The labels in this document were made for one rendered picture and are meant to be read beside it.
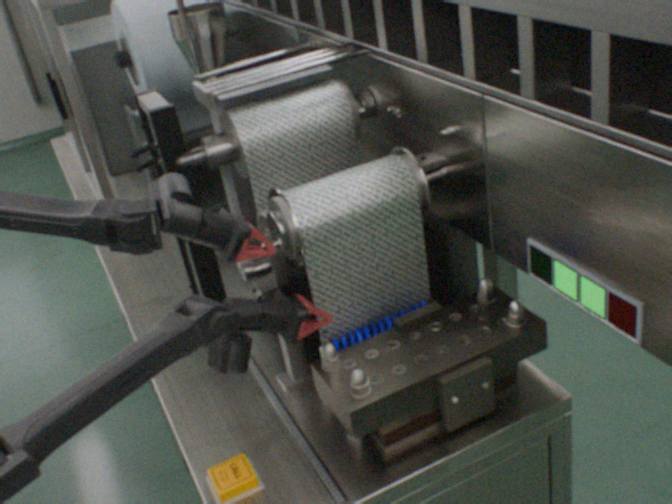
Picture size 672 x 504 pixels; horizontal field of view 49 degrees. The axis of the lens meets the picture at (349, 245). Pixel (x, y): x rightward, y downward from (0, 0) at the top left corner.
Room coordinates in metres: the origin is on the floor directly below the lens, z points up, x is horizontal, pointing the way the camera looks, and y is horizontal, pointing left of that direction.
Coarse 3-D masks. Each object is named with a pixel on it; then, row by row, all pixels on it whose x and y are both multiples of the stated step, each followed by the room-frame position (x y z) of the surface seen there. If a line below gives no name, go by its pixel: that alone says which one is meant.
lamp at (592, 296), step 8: (584, 280) 0.92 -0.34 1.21; (584, 288) 0.92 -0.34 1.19; (592, 288) 0.91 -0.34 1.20; (600, 288) 0.89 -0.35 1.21; (584, 296) 0.92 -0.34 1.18; (592, 296) 0.91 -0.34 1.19; (600, 296) 0.89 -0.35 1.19; (584, 304) 0.92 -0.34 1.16; (592, 304) 0.91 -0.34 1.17; (600, 304) 0.89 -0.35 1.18; (600, 312) 0.89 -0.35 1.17
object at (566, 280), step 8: (560, 264) 0.97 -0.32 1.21; (560, 272) 0.98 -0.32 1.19; (568, 272) 0.96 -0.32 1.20; (560, 280) 0.98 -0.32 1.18; (568, 280) 0.96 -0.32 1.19; (576, 280) 0.94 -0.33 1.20; (560, 288) 0.98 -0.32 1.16; (568, 288) 0.96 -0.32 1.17; (576, 288) 0.94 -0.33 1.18; (576, 296) 0.94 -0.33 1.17
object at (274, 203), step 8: (416, 176) 1.23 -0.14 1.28; (416, 184) 1.22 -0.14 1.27; (272, 200) 1.19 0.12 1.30; (272, 208) 1.20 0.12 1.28; (280, 208) 1.16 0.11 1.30; (288, 216) 1.14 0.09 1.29; (288, 224) 1.13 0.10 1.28; (288, 232) 1.14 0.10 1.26; (296, 240) 1.13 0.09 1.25; (296, 248) 1.13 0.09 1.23; (288, 256) 1.17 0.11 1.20; (296, 256) 1.14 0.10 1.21
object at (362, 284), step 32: (416, 224) 1.21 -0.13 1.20; (352, 256) 1.16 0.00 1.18; (384, 256) 1.18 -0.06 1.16; (416, 256) 1.20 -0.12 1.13; (320, 288) 1.13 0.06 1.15; (352, 288) 1.15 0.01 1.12; (384, 288) 1.18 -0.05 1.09; (416, 288) 1.20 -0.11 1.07; (320, 320) 1.13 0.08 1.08; (352, 320) 1.15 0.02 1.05
